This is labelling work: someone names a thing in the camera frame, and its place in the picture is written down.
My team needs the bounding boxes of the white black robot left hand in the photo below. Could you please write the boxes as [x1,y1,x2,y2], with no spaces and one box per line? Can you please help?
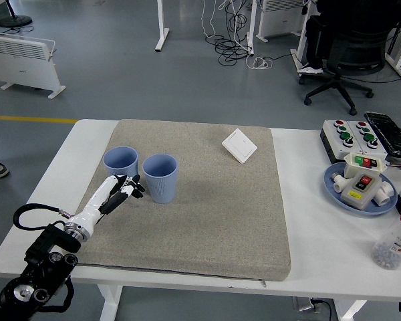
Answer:
[68,173,146,235]

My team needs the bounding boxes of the blue ribbed plastic cup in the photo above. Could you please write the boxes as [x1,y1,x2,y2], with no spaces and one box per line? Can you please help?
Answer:
[142,153,179,205]
[102,146,140,181]

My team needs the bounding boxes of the white push-button control box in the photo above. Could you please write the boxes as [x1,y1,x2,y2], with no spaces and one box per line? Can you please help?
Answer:
[346,120,388,164]
[319,119,359,165]

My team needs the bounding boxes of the grey-brown cushion mat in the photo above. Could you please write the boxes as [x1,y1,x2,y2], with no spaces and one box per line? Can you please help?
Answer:
[72,118,292,282]

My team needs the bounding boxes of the white panel heater with feet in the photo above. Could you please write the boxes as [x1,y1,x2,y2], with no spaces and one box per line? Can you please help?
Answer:
[0,31,67,100]

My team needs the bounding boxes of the white desk leg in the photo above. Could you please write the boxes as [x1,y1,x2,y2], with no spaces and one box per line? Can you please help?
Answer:
[154,0,170,53]
[245,0,258,56]

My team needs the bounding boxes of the black round floor stand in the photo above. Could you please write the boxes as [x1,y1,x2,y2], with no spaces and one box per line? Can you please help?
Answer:
[0,0,33,28]

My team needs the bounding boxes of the white table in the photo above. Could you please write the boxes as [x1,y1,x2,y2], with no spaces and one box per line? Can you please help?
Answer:
[0,118,401,321]

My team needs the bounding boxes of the power strip under table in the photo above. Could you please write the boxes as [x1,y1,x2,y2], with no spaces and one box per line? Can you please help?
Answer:
[293,296,333,314]

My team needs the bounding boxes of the blue round plate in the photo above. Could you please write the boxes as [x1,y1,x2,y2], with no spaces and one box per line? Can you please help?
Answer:
[323,162,399,219]

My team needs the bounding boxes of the small white pipe fitting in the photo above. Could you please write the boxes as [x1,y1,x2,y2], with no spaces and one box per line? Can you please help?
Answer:
[331,172,349,194]

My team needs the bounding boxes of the large white pipe fitting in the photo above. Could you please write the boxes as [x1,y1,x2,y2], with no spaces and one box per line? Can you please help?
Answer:
[374,181,397,207]

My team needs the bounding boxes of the black office chair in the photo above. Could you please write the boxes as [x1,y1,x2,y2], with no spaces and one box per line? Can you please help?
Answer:
[299,18,394,116]

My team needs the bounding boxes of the black keypad device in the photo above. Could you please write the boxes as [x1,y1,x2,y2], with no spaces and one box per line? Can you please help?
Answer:
[364,111,401,156]

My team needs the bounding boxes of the clear jar with red lid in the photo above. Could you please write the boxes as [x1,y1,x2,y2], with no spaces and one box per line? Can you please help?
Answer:
[370,207,401,270]

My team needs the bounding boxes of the seated person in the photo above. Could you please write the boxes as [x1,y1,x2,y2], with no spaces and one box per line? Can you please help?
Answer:
[297,0,401,76]

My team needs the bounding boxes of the white wall switch plate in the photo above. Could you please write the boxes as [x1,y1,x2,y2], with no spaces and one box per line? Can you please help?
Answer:
[221,128,259,165]

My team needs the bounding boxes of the black cable bundle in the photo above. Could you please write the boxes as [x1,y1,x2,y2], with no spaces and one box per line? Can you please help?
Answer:
[215,0,297,66]

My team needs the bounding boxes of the white cable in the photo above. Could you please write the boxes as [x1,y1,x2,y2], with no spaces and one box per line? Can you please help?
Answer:
[200,0,274,71]

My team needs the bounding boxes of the white green-red switch box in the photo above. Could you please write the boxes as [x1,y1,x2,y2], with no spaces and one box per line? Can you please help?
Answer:
[342,152,389,180]

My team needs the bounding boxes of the grey red-black switch box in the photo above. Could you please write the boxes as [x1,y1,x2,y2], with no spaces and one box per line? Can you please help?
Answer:
[340,173,384,212]

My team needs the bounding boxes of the white desk frame with cables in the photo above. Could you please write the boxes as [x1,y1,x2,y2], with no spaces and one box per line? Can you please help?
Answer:
[384,13,401,84]

